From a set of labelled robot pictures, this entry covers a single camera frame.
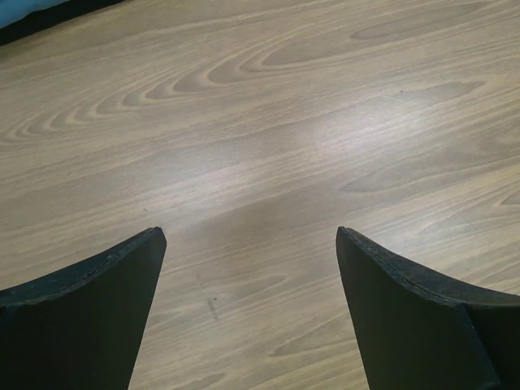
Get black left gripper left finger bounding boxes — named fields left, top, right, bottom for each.
left=1, top=227, right=167, bottom=389

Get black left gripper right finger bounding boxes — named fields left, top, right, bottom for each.
left=336, top=227, right=519, bottom=389

